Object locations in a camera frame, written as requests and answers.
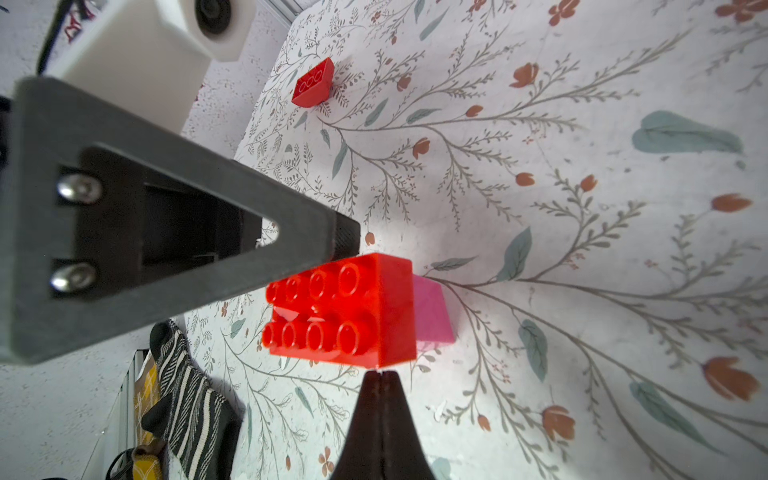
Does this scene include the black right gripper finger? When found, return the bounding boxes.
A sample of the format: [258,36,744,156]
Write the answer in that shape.
[331,371,434,480]

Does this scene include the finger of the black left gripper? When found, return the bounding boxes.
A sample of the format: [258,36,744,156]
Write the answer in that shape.
[1,77,360,365]

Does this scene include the pink lego brick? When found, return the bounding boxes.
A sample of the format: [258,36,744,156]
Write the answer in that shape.
[413,275,456,353]

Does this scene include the red curved lego brick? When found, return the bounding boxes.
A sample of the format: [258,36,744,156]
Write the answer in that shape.
[291,58,335,108]

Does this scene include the black white striped sock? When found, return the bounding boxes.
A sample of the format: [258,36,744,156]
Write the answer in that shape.
[149,320,242,479]

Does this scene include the yellow brown plaid sock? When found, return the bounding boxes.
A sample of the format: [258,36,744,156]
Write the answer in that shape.
[120,350,165,479]

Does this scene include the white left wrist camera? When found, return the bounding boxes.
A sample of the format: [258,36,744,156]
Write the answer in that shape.
[46,0,256,133]

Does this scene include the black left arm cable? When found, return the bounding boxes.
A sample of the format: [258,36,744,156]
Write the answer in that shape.
[35,0,79,76]

